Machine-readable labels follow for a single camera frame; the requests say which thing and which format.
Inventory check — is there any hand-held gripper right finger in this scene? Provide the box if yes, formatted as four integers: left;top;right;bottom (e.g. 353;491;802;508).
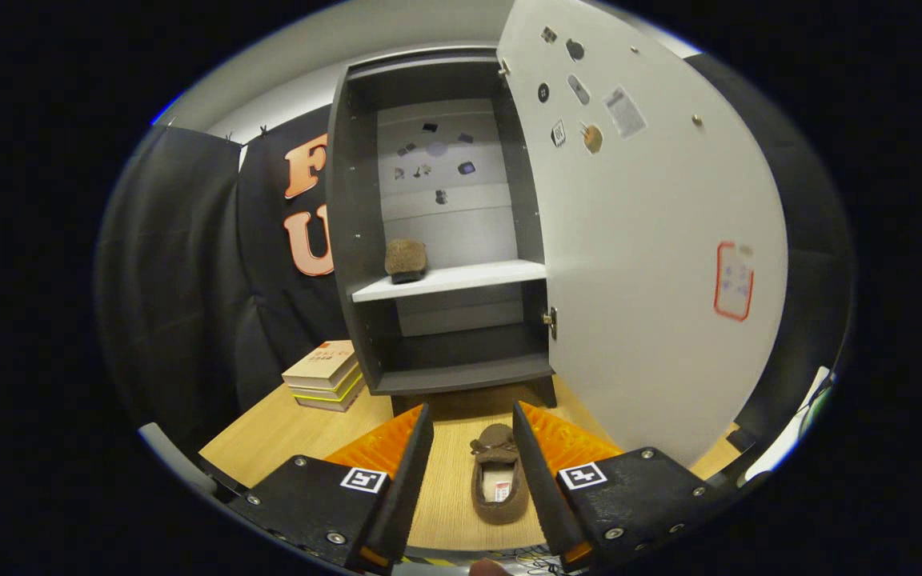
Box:
512;401;730;570

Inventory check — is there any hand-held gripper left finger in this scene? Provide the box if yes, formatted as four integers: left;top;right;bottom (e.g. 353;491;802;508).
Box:
227;402;435;574

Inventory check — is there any brown fuzzy shoe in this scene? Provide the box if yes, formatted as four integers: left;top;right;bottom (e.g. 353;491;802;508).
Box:
471;424;530;526
383;238;428;285

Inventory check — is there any dark grey shoe cabinet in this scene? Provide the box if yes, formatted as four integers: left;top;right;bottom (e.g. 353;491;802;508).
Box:
325;46;559;417

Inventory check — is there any beige shoe cabinet door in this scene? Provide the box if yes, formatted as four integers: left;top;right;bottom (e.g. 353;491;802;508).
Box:
496;0;790;469

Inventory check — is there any cream book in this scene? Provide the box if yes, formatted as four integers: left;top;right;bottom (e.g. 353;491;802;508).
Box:
295;388;367;414

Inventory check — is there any yellow-edged book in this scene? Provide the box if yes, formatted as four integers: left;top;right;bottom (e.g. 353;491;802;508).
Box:
289;374;366;403

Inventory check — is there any dark and white equipment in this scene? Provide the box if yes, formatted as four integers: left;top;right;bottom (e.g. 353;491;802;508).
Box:
741;366;834;481

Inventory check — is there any black backdrop cloth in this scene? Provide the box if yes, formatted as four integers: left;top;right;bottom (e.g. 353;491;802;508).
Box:
95;52;858;481

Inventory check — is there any row of black cloth clips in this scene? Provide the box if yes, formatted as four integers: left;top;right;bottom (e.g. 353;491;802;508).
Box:
223;122;270;145

